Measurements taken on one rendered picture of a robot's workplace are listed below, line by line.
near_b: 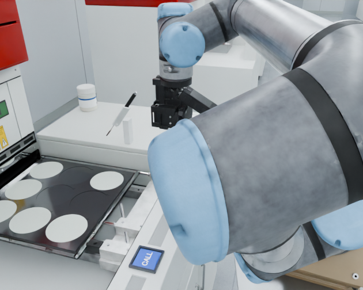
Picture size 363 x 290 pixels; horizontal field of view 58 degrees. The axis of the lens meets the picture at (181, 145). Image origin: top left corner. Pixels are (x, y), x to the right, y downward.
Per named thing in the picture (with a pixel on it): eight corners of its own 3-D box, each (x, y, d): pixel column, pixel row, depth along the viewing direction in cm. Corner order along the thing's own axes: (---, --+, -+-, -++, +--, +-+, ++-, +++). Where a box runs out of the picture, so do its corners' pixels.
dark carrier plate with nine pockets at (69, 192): (-43, 225, 84) (-44, 223, 83) (42, 158, 113) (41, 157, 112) (75, 253, 75) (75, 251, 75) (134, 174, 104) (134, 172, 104)
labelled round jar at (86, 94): (76, 110, 132) (72, 88, 127) (85, 105, 138) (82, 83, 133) (92, 112, 130) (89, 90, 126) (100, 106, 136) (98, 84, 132)
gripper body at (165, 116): (162, 117, 84) (161, 71, 78) (195, 121, 81) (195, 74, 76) (151, 129, 77) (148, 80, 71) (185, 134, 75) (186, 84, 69)
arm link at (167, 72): (196, 55, 74) (186, 64, 67) (196, 75, 76) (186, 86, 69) (165, 53, 75) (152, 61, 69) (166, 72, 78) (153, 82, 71)
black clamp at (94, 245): (87, 251, 77) (85, 243, 76) (91, 244, 79) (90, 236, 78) (100, 254, 76) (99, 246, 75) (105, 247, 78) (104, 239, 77)
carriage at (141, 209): (99, 268, 77) (98, 260, 75) (153, 182, 108) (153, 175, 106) (131, 277, 75) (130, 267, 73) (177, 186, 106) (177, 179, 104)
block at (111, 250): (100, 257, 76) (98, 248, 75) (106, 247, 79) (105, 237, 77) (132, 264, 74) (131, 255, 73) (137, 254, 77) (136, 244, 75)
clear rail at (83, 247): (72, 260, 74) (72, 255, 73) (137, 172, 106) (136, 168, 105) (78, 261, 74) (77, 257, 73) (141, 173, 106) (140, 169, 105)
